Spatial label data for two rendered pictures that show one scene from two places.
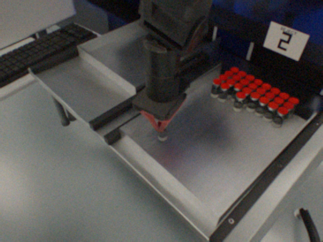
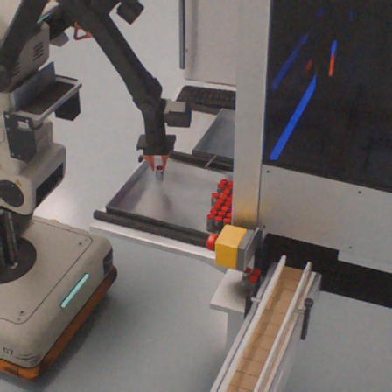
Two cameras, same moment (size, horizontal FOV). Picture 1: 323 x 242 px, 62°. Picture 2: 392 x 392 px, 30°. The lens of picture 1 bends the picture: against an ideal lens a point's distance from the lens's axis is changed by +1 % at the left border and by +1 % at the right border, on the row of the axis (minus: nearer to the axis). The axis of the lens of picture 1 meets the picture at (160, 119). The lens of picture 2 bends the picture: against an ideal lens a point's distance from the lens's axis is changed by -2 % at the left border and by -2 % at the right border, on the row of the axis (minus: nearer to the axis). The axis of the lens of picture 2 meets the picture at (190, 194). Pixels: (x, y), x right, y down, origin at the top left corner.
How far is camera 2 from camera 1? 1.82 m
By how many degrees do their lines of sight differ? 49
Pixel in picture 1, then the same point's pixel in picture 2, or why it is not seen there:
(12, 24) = not seen: hidden behind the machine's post
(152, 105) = (143, 141)
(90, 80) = (195, 133)
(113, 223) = (182, 321)
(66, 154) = not seen: hidden behind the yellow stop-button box
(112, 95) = (186, 147)
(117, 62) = (228, 136)
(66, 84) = not seen: hidden behind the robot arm
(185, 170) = (137, 196)
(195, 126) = (180, 192)
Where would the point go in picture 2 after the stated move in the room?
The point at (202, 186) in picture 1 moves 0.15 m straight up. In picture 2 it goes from (129, 205) to (127, 159)
